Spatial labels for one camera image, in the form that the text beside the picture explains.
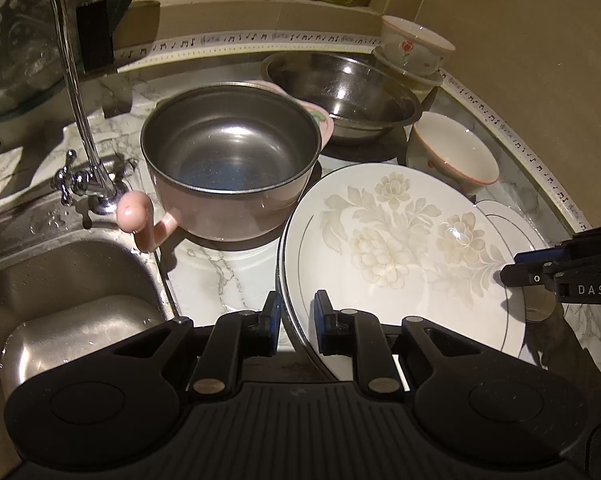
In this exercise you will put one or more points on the stainless steel bowl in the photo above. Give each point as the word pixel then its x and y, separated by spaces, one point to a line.
pixel 345 90

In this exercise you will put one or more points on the glass pot lid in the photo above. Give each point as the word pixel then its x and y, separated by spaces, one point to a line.
pixel 20 35

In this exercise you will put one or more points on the large white floral plate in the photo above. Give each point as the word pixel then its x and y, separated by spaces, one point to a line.
pixel 405 240

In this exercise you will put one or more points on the small white plate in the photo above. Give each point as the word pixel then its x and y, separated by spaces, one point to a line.
pixel 510 225

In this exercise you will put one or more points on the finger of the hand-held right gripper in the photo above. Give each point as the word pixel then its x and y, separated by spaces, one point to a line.
pixel 522 274
pixel 532 256

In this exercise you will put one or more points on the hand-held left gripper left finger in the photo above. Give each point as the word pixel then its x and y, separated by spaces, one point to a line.
pixel 273 312

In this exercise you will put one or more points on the pink flower-shaped bowl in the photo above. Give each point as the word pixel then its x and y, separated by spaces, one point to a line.
pixel 325 125

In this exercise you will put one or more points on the stainless steel sink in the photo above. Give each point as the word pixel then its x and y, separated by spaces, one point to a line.
pixel 80 280

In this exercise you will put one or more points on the chrome faucet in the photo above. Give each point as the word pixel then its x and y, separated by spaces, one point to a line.
pixel 73 75

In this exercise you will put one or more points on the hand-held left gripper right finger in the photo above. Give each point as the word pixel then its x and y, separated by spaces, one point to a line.
pixel 325 320

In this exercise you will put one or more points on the pink pot with steel interior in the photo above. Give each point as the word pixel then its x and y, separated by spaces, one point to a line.
pixel 230 160

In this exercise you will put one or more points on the white bowl with pink rim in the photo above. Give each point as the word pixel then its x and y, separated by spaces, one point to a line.
pixel 445 145
pixel 410 55

